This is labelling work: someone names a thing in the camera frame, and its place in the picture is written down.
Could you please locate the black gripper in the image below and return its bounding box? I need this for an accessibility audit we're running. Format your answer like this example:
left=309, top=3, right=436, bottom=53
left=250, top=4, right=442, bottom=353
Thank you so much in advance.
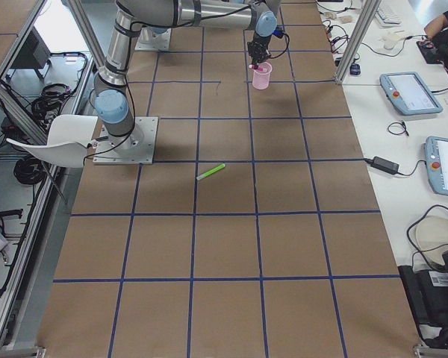
left=247, top=35, right=272, bottom=64

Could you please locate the pink highlighter pen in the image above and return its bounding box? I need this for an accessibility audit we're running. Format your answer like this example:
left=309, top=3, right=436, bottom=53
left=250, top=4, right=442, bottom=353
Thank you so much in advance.
left=249, top=65, right=267, bottom=73

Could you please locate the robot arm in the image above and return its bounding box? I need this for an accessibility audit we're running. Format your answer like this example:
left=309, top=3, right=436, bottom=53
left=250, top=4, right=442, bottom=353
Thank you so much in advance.
left=96, top=1, right=293, bottom=162

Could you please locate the pink mesh cup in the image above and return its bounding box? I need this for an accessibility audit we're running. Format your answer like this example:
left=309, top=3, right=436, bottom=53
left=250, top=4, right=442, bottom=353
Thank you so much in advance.
left=252, top=62, right=273, bottom=90

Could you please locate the green highlighter pen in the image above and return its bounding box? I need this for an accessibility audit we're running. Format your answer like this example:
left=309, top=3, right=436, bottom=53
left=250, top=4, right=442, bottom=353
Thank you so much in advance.
left=196, top=163, right=225, bottom=181

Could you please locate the far teach pendant tablet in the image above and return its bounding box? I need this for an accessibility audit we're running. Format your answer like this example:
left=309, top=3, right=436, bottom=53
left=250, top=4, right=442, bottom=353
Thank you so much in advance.
left=379, top=72, right=443, bottom=116

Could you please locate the teach pendant tablet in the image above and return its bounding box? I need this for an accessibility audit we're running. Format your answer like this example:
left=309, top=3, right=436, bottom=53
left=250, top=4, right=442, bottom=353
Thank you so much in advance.
left=424, top=136, right=448, bottom=196
left=379, top=72, right=443, bottom=116

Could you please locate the black power adapter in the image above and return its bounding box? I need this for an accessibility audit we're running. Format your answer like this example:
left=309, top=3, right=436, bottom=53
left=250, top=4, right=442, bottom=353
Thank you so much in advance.
left=371, top=157, right=399, bottom=175

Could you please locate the near teach pendant tablet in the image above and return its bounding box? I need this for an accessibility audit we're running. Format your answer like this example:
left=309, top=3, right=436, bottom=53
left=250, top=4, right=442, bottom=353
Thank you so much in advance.
left=424, top=136, right=448, bottom=196

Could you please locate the white plastic chair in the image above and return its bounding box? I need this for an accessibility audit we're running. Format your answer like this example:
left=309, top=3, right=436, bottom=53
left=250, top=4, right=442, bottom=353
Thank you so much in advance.
left=7, top=114, right=98, bottom=169

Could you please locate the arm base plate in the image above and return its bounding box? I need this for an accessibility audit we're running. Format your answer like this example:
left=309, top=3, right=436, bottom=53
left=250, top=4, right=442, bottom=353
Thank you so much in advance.
left=135, top=27, right=172, bottom=51
left=93, top=116, right=158, bottom=165

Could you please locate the aluminium frame post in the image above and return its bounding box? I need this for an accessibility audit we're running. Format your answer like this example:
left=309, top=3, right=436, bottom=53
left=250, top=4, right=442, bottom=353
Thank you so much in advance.
left=335, top=0, right=381, bottom=84

